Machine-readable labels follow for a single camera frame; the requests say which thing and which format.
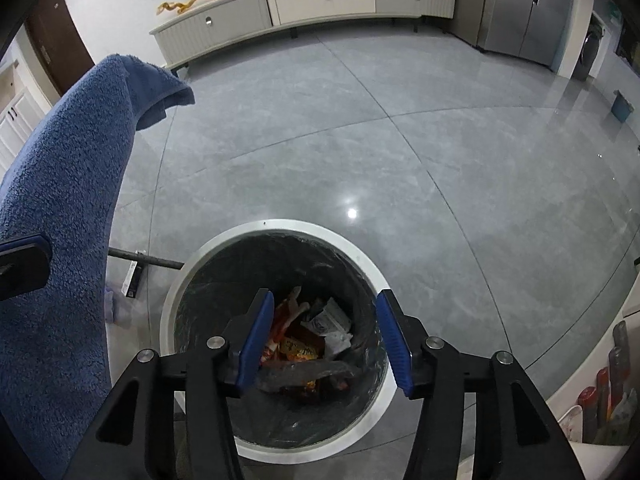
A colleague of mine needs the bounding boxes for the white round waste bin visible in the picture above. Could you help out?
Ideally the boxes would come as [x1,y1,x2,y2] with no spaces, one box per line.
[159,218,390,461]

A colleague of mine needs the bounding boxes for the white panelled cabinet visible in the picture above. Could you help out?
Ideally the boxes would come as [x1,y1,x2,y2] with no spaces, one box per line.
[0,60,51,171]

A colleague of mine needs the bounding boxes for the red bottle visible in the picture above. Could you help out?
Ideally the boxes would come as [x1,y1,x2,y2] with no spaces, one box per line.
[596,366,612,423]
[577,385,599,443]

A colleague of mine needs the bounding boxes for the black bin liner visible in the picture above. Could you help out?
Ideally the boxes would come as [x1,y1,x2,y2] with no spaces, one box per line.
[172,232,387,447]

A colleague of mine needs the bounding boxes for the dark bottle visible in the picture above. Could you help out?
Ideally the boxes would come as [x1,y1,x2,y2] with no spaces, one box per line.
[607,320,630,411]

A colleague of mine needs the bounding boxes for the orange snack wrapper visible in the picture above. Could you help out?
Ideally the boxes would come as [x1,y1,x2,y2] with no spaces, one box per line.
[277,332,326,363]

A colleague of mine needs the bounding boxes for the white hanging tag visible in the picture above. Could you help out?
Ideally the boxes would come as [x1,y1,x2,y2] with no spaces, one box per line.
[120,252,146,298]

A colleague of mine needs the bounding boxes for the red and white wrapper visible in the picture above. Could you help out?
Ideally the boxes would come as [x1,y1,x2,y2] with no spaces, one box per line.
[265,285,306,361]

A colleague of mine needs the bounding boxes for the white storage basket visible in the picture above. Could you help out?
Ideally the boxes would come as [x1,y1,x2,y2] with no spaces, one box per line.
[547,395,640,480]

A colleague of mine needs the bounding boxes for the brown door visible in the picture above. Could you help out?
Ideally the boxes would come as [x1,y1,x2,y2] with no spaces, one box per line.
[25,0,96,96]

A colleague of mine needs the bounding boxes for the blue fleece blanket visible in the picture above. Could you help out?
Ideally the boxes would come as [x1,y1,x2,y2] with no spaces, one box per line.
[0,53,195,480]

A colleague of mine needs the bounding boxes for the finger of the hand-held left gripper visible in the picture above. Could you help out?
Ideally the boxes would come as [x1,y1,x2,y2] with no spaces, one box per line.
[0,234,52,303]

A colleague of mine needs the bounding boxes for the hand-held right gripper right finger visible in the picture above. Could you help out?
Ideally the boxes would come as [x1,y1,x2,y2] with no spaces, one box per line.
[375,288,586,480]

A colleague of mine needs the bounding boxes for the small blue bin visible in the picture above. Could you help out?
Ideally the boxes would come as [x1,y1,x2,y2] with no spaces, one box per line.
[611,90,636,123]

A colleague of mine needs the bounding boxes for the grey refrigerator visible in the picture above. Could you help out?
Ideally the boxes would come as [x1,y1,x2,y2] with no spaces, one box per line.
[452,0,576,72]

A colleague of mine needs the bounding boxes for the black metal bar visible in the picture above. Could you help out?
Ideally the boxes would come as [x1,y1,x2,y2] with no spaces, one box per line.
[107,247,183,271]

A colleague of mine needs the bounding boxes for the crumpled wrappers in bin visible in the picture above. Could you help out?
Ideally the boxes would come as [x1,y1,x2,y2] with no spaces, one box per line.
[256,359,361,393]

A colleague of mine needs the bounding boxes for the white crumpled paper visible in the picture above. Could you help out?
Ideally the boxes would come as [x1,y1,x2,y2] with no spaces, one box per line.
[305,297,353,361]

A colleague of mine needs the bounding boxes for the white television cabinet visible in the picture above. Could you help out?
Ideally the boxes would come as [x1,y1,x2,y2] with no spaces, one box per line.
[149,0,458,71]

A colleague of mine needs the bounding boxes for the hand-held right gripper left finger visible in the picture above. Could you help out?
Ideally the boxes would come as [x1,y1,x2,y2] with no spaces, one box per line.
[60,287,276,480]

